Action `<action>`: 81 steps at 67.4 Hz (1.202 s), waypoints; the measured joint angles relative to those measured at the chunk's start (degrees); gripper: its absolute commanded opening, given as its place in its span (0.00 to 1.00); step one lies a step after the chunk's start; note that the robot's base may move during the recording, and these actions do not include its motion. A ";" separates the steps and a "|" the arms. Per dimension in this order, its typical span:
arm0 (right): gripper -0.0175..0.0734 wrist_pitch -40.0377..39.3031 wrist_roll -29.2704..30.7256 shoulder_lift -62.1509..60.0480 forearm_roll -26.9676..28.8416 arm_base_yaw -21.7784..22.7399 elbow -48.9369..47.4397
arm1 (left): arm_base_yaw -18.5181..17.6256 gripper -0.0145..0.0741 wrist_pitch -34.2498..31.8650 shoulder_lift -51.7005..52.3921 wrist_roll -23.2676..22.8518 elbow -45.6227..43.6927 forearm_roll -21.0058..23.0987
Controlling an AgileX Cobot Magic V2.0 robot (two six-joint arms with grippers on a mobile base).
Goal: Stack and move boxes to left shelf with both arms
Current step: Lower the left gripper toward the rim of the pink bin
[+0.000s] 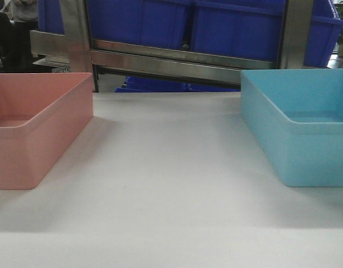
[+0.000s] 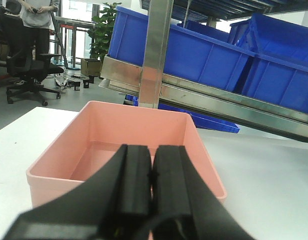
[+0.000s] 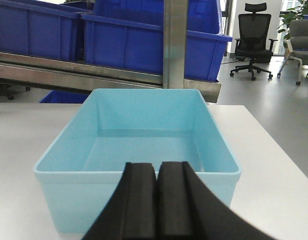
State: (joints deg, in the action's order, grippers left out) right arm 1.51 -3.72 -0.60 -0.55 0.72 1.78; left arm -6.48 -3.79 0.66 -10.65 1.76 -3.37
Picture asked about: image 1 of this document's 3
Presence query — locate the light blue plastic box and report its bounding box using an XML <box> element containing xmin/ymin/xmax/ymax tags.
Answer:
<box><xmin>241</xmin><ymin>69</ymin><xmax>343</xmax><ymax>187</ymax></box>

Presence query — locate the pink plastic box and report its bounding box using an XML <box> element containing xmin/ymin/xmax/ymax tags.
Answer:
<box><xmin>0</xmin><ymin>73</ymin><xmax>94</xmax><ymax>190</ymax></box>

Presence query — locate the stainless steel shelf rack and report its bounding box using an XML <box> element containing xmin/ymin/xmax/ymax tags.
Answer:
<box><xmin>30</xmin><ymin>1</ymin><xmax>313</xmax><ymax>88</ymax></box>

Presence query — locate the blue storage bin left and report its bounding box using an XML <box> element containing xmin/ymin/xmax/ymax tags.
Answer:
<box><xmin>88</xmin><ymin>0</ymin><xmax>192</xmax><ymax>49</ymax></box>

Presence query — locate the blue storage bin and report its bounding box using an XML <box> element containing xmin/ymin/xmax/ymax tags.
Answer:
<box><xmin>88</xmin><ymin>0</ymin><xmax>192</xmax><ymax>49</ymax></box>
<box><xmin>304</xmin><ymin>1</ymin><xmax>343</xmax><ymax>68</ymax></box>
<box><xmin>191</xmin><ymin>1</ymin><xmax>285</xmax><ymax>61</ymax></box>

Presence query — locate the blue storage bin middle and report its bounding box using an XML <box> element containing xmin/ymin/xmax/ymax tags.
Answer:
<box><xmin>191</xmin><ymin>1</ymin><xmax>285</xmax><ymax>61</ymax></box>

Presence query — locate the person in background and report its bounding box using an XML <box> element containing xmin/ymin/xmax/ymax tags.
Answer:
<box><xmin>11</xmin><ymin>0</ymin><xmax>38</xmax><ymax>73</ymax></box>

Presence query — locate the blue storage bin right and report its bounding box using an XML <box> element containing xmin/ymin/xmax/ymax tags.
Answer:
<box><xmin>304</xmin><ymin>1</ymin><xmax>343</xmax><ymax>68</ymax></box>

